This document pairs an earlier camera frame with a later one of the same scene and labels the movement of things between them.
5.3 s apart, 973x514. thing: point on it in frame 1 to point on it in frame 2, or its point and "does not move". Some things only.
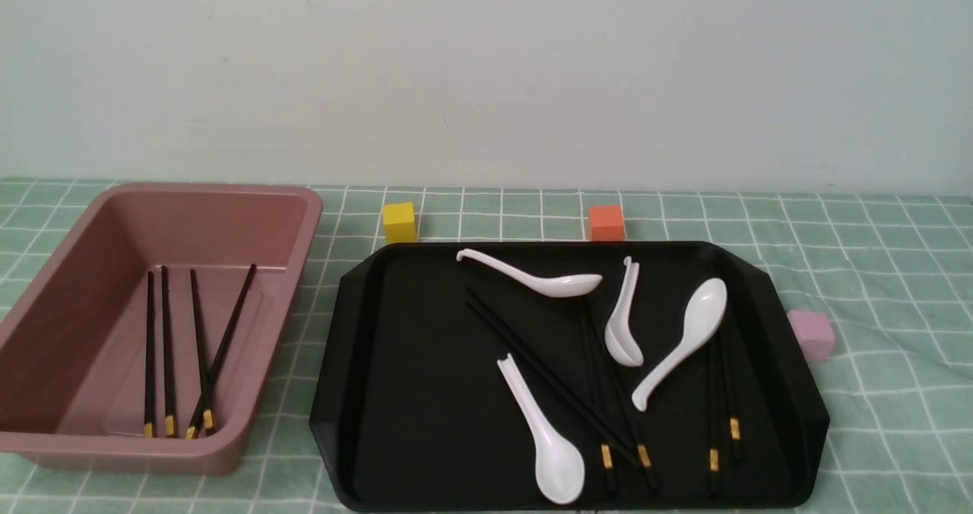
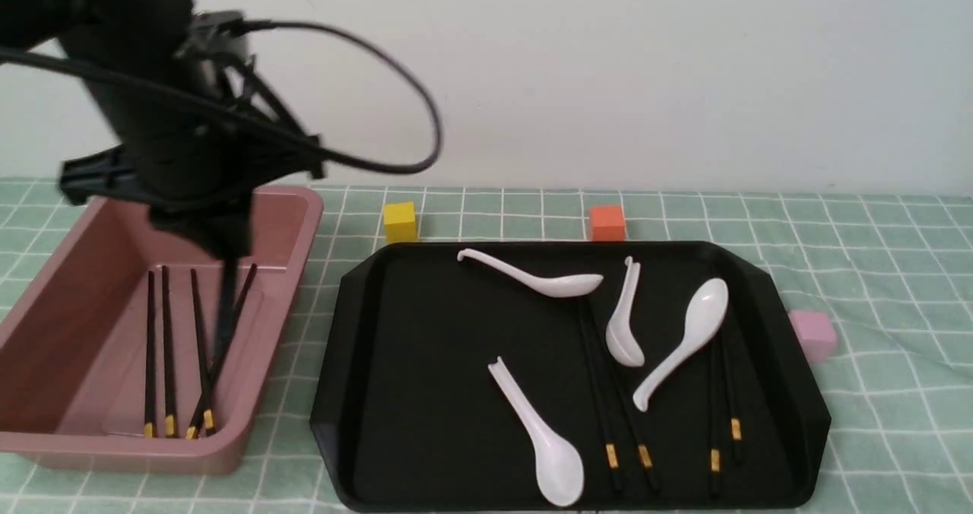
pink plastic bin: x=142 y=344 does not move
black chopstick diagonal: x=581 y=401 to x=226 y=312
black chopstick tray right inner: x=714 y=426 does not move
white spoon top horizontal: x=553 y=286 does not move
